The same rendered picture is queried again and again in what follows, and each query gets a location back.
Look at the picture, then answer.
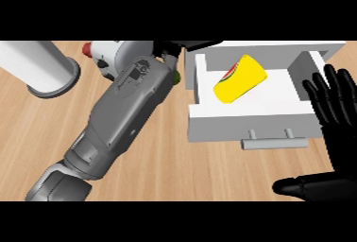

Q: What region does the yellow taco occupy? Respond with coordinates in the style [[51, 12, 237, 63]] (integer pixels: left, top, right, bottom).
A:
[[212, 54, 268, 105]]

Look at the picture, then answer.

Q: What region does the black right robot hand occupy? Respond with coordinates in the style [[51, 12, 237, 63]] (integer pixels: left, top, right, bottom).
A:
[[270, 63, 357, 202]]

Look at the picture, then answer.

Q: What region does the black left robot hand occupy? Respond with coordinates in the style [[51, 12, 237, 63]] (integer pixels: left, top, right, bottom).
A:
[[152, 41, 224, 64]]

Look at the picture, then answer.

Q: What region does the white open drawer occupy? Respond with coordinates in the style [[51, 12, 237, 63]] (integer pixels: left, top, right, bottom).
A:
[[187, 50, 329, 118]]

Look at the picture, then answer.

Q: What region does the grey drawer front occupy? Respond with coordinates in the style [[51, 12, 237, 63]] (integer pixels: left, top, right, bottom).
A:
[[186, 105, 326, 144]]

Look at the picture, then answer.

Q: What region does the grey drawer handle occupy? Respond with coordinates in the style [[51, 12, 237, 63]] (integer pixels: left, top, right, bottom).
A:
[[240, 128, 309, 150]]

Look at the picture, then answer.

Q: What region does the white cabinet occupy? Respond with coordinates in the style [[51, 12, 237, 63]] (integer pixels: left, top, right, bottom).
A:
[[183, 41, 348, 83]]

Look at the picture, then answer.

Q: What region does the white appliance with red knob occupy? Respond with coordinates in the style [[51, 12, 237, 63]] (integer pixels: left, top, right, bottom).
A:
[[81, 41, 156, 82]]

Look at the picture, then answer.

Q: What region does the white cylinder with grey base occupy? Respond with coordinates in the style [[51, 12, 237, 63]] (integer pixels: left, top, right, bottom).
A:
[[0, 41, 82, 99]]

